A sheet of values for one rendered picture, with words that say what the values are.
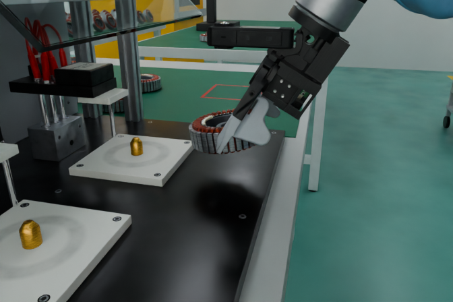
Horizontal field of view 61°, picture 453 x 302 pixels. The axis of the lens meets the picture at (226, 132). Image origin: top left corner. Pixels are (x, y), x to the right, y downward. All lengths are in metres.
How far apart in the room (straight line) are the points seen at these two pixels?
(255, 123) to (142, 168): 0.19
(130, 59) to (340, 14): 0.45
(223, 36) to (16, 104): 0.43
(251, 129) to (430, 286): 1.30
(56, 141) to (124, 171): 0.14
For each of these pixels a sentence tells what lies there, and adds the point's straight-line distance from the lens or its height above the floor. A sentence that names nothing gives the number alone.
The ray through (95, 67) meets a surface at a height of 0.92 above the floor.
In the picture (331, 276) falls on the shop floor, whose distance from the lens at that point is 1.62.
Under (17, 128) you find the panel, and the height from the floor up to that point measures 0.79.
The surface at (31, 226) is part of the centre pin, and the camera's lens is 0.45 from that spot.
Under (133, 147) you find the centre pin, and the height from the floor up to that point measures 0.80.
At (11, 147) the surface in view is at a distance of 0.45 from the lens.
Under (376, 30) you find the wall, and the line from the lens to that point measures 5.66.
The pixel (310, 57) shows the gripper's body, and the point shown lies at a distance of 0.51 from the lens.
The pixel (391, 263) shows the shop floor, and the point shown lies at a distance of 1.75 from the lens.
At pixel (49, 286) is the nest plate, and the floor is 0.78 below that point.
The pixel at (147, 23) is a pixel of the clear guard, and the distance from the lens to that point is 0.29.
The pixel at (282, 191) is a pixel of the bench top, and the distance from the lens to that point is 0.59.
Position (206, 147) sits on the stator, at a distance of 0.53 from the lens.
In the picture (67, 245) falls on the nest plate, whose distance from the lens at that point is 0.45.
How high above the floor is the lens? 1.03
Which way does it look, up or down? 21 degrees down
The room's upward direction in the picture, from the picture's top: straight up
